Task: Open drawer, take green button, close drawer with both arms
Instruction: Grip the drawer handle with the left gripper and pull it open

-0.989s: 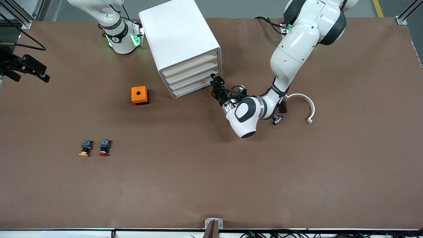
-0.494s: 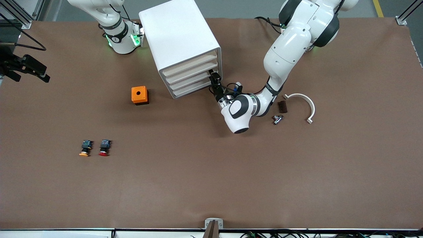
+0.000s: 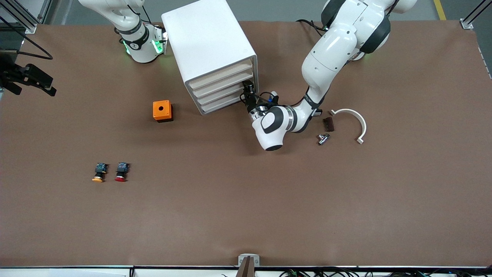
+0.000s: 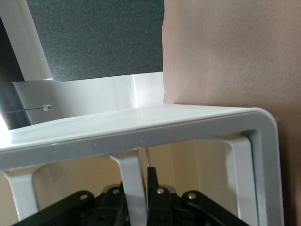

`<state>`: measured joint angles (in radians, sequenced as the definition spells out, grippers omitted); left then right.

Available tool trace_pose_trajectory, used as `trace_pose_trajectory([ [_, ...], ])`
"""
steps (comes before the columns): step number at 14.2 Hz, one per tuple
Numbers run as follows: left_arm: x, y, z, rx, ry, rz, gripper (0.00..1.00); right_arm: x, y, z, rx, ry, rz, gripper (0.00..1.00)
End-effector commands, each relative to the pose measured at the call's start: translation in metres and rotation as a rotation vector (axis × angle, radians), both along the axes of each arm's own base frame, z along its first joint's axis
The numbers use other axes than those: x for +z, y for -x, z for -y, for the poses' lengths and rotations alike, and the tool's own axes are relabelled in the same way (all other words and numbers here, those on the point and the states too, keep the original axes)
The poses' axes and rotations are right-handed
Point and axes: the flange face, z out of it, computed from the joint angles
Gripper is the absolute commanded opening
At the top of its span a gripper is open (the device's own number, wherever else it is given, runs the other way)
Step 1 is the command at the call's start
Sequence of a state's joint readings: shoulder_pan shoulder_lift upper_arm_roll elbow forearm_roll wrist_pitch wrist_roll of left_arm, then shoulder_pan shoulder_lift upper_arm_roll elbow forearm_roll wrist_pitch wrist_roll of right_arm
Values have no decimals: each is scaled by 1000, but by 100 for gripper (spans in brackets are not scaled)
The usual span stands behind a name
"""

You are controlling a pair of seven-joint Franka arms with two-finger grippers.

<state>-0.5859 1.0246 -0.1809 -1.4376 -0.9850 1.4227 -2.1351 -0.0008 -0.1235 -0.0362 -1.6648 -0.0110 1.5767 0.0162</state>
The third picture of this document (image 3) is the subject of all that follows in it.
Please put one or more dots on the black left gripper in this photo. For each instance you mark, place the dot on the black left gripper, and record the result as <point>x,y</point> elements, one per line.
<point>251,103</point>

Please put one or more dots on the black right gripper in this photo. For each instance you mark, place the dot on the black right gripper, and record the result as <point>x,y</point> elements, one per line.
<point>8,74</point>

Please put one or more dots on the white plastic drawer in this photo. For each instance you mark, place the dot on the white plastic drawer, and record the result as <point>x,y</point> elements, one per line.
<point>221,85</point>
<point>221,94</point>
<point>221,103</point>
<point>221,77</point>

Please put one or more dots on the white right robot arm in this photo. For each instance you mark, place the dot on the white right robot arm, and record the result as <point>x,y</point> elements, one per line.
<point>142,54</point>

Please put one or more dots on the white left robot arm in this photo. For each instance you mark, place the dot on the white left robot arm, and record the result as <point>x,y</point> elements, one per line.
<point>330,50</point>

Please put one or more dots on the white drawer cabinet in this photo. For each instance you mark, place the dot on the white drawer cabinet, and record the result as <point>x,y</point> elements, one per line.
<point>203,38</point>

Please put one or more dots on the yellow mushroom push button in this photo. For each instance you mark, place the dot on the yellow mushroom push button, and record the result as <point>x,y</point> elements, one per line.
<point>100,168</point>

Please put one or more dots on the red mushroom push button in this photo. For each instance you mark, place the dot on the red mushroom push button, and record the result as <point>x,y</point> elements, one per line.
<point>122,167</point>

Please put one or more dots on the brown terminal block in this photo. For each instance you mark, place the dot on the brown terminal block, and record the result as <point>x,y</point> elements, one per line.
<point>329,124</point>

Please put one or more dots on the silver metal fitting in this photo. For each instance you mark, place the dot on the silver metal fitting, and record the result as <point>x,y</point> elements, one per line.
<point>323,139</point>

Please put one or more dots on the brown table mat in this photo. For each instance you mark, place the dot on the brown table mat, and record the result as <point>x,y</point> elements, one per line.
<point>246,192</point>

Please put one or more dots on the aluminium frame profile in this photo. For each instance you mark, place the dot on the aluminium frame profile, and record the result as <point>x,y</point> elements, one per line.
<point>23,21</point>
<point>471,21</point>

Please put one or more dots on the orange button enclosure box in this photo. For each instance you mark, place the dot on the orange button enclosure box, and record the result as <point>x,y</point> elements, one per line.
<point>161,109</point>

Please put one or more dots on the white curved plastic bracket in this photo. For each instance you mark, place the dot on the white curved plastic bracket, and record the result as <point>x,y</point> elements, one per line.
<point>348,111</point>

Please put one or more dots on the grey metal mount bracket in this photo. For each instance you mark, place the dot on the grey metal mount bracket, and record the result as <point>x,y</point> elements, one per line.
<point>241,259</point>

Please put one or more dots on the brown stand post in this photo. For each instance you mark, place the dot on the brown stand post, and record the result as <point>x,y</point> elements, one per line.
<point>246,269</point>

